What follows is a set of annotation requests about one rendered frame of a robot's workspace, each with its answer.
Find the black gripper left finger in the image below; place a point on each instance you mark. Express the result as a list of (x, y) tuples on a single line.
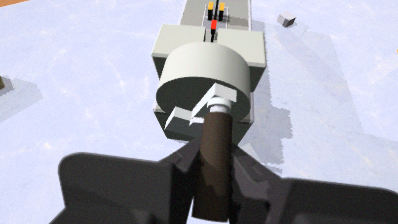
[(164, 188)]

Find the small white cube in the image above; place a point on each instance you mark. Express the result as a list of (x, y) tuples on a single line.
[(286, 19)]

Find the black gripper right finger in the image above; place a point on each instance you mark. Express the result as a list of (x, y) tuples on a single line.
[(259, 196)]

